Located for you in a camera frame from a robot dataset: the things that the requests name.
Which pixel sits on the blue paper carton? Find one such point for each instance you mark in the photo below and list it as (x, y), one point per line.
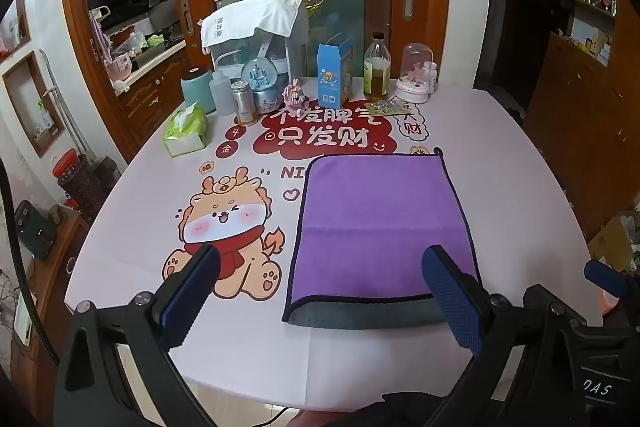
(334, 74)

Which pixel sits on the red lidded jar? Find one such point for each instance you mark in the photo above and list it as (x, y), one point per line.
(67, 168)

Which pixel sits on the green tissue pack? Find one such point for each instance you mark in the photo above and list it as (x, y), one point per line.
(186, 131)

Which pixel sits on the pink figurine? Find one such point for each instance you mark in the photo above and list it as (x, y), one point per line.
(295, 95)

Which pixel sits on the castle snow globe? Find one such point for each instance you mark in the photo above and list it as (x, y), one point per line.
(260, 86)

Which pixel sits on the white plastic squeeze bottle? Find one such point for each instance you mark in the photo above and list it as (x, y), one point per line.
(222, 96)

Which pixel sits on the white water dispenser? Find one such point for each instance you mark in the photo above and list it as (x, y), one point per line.
(250, 54)

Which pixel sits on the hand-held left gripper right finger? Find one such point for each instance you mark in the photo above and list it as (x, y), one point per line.
(452, 302)

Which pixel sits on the wooden shelf cabinet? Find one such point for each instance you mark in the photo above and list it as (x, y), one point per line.
(587, 72)

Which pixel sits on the white cloth cover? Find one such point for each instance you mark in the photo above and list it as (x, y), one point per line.
(255, 21)

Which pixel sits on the cardboard box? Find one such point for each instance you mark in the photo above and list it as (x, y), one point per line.
(611, 243)

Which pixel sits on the wooden side cabinet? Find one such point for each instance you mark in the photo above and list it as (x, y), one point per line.
(47, 302)

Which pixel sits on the small white pill bottle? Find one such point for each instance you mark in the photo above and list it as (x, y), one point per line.
(429, 76)

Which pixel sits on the glass dome ornament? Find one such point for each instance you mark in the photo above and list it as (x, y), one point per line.
(415, 74)

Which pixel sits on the glass oil bottle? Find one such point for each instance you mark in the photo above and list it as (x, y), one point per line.
(376, 69)

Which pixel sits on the wooden framed wall niche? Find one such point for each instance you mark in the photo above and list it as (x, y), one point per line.
(34, 104)

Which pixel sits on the purple towel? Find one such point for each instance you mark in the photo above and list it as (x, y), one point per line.
(380, 227)

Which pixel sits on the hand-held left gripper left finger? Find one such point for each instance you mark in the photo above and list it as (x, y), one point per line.
(186, 302)

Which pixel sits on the pink plastic container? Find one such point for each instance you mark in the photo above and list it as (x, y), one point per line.
(120, 63)

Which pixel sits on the metal tin can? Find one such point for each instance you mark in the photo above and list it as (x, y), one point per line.
(243, 104)

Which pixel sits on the teal canister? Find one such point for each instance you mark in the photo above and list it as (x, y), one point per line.
(197, 89)

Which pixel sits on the blister pill pack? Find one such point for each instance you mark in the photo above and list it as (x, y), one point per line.
(391, 108)

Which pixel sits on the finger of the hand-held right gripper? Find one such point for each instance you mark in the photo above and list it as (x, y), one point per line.
(606, 278)

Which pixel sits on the printed cartoon tablecloth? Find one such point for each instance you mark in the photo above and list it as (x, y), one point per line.
(150, 187)

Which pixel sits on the black toaster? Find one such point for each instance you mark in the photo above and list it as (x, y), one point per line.
(32, 228)

